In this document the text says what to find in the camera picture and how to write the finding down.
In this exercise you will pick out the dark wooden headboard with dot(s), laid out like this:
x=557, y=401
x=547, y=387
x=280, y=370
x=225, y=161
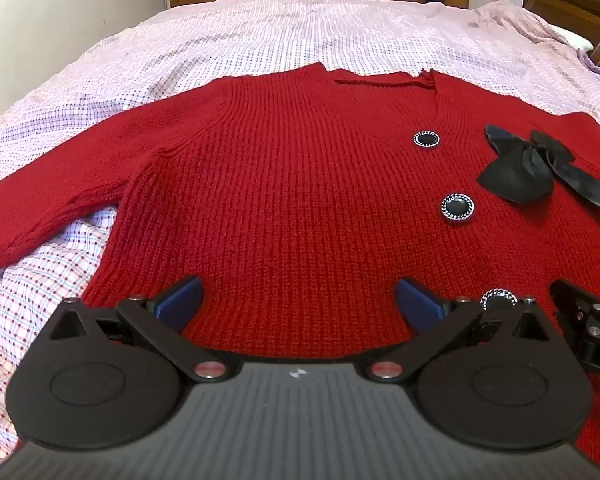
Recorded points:
x=575, y=5

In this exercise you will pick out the pink checked bed sheet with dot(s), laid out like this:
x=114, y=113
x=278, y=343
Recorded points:
x=260, y=35

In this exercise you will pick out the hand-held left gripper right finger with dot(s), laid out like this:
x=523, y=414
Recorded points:
x=419, y=305

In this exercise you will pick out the red knit cardigan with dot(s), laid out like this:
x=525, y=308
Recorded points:
x=290, y=200

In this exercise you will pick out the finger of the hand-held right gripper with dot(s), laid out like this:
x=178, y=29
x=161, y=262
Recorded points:
x=572, y=297

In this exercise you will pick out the white pillow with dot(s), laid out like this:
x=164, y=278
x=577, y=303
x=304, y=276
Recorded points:
x=572, y=37

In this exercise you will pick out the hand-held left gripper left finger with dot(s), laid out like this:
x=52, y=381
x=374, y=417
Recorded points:
x=181, y=301

